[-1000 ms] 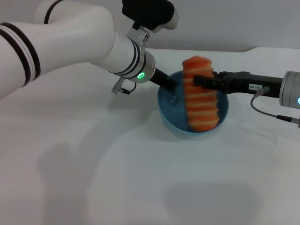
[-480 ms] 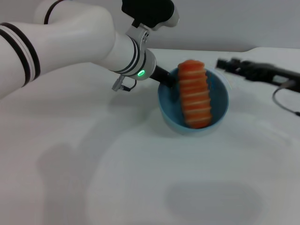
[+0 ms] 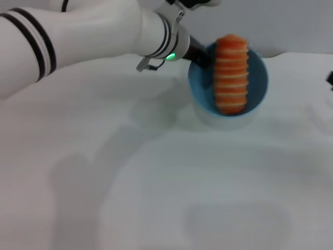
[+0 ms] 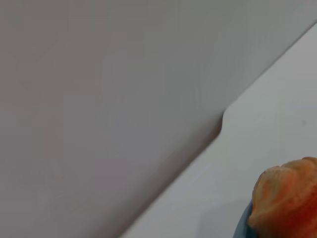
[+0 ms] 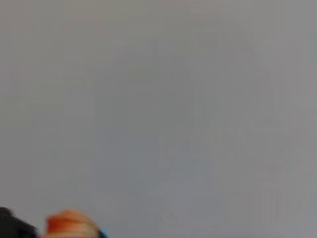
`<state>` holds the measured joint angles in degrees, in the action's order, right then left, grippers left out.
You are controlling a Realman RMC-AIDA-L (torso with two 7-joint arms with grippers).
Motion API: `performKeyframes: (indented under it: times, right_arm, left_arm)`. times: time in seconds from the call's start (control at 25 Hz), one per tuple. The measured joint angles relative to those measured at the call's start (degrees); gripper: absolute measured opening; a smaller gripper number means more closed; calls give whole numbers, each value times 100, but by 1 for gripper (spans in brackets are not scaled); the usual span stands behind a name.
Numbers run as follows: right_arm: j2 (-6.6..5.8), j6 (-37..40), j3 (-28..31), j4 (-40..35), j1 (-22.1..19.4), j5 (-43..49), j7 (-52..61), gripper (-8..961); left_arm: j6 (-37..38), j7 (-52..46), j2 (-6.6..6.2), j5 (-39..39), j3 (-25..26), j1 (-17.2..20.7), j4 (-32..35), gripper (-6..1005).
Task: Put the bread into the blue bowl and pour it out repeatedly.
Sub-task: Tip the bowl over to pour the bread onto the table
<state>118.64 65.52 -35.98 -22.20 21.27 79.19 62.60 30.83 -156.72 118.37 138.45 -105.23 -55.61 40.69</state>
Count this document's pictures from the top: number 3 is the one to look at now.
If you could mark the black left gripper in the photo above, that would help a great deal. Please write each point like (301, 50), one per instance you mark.
(194, 50)

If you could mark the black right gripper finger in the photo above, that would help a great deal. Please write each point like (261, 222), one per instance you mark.
(330, 80)

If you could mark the orange striped bread loaf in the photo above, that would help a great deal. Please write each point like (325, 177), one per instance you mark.
(231, 78)

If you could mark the blue bowl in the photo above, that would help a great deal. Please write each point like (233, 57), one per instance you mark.
(257, 83)

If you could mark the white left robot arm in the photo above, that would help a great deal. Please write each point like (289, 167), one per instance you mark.
(78, 44)

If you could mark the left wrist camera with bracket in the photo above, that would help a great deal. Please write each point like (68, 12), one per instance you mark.
(171, 11)

